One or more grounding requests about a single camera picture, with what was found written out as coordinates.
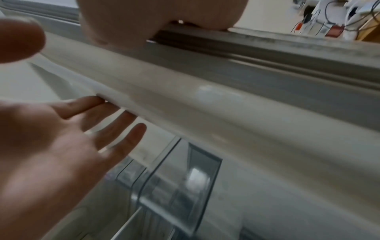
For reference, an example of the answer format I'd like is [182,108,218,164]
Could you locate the person's right hand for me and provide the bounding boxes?
[0,18,147,240]

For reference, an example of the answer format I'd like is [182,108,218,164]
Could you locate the person's left hand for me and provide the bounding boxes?
[76,0,248,50]

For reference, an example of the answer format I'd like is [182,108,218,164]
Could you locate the white refrigerator door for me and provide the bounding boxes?
[0,0,380,240]

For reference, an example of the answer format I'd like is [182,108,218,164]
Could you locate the clear plastic door bin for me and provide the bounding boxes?
[102,136,223,240]

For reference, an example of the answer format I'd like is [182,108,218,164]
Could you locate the white appliance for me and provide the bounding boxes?
[300,0,380,36]

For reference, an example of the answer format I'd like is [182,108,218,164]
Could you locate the red box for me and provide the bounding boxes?
[325,25,346,38]

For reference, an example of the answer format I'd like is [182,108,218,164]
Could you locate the wooden table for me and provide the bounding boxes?
[355,14,380,43]

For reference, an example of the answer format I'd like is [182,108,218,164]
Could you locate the black cable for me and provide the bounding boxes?
[322,0,342,25]

